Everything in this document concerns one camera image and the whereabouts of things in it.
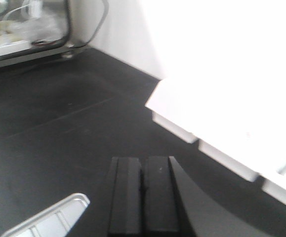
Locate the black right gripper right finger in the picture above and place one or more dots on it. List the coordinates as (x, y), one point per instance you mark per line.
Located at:
(160, 214)

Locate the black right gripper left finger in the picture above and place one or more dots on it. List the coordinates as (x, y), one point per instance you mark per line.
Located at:
(126, 212)

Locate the silver metal tray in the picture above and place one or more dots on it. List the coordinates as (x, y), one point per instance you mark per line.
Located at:
(55, 221)

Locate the white storage bin middle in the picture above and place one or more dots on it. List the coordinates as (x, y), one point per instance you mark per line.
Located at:
(233, 165)

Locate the white storage bin left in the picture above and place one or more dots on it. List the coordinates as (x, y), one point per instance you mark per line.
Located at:
(246, 124)

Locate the glass-door cabinet with black frame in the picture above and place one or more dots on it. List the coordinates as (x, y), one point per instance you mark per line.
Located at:
(32, 29)

